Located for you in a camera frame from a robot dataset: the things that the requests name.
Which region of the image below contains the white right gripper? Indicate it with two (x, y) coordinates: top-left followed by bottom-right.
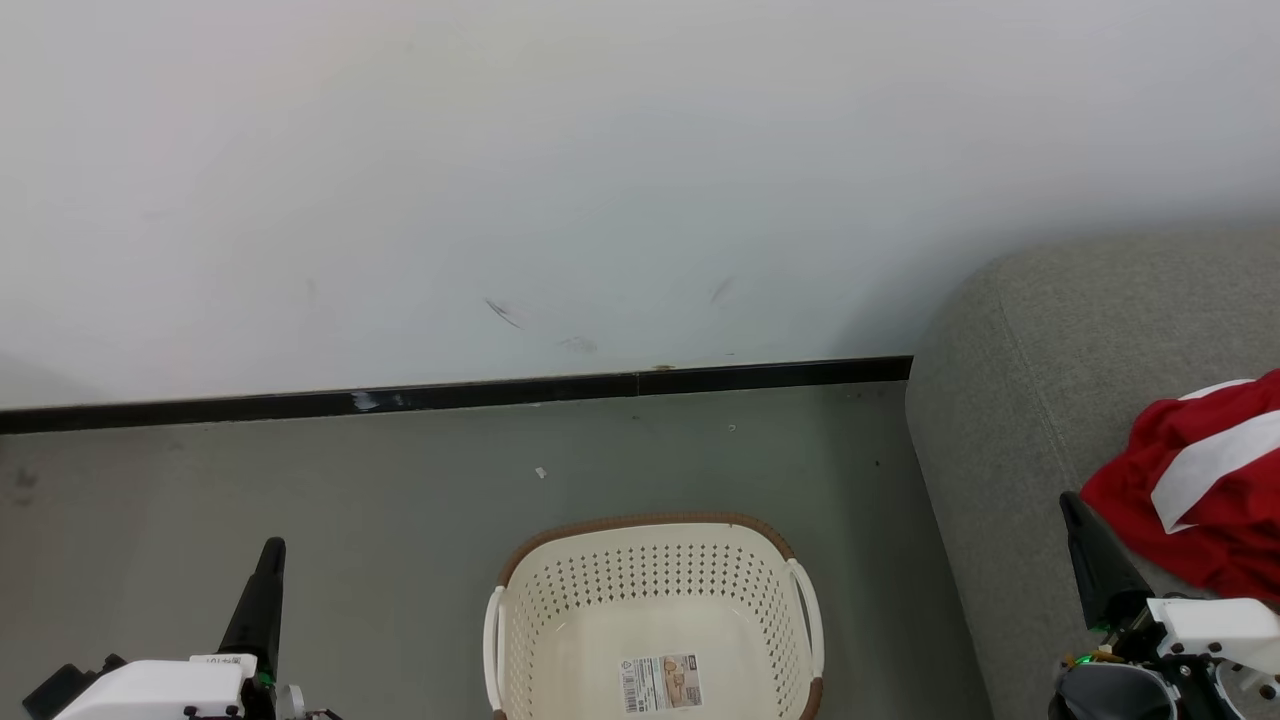
(1060, 491), (1280, 720)

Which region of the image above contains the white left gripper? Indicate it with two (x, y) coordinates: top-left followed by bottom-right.
(22, 538), (287, 720)

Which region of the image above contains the red garment with white stripes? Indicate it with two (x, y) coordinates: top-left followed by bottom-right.
(1081, 370), (1280, 546)

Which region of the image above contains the grey fabric sofa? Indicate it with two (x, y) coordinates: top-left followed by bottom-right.
(905, 225), (1280, 720)

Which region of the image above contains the black skirting board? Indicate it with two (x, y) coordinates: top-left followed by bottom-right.
(0, 356), (913, 436)

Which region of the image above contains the cream perforated laundry basket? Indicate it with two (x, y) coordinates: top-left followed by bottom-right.
(483, 513), (826, 720)

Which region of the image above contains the printed basket label sticker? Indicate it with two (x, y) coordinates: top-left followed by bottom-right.
(620, 654), (704, 715)

